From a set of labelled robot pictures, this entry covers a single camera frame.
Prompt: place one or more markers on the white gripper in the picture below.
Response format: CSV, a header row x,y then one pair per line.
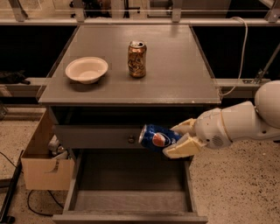
x,y
209,127

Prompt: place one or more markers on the blue pepsi can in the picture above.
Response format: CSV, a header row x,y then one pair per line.
x,y
157,138

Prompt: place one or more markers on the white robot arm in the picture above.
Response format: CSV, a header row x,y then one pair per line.
x,y
255,120

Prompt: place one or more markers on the grey drawer cabinet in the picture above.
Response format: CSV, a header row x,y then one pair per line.
x,y
177,84

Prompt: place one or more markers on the closed grey drawer with knob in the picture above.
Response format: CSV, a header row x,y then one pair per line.
x,y
98,136

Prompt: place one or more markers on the open grey lower drawer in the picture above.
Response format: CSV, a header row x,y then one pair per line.
x,y
129,187

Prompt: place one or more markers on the gold soda can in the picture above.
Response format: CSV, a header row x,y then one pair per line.
x,y
137,58

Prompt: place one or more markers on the white paper bowl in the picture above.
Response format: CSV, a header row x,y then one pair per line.
x,y
86,70

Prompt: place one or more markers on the white items in box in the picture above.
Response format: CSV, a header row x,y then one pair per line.
x,y
56,150

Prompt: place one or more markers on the cardboard box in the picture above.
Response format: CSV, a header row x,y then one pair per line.
x,y
41,170

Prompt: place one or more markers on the black bar on floor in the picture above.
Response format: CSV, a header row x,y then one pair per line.
x,y
10,184

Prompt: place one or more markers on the metal clamp bracket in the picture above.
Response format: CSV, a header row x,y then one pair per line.
x,y
257,78

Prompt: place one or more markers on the black object on rail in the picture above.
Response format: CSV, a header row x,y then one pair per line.
x,y
13,77

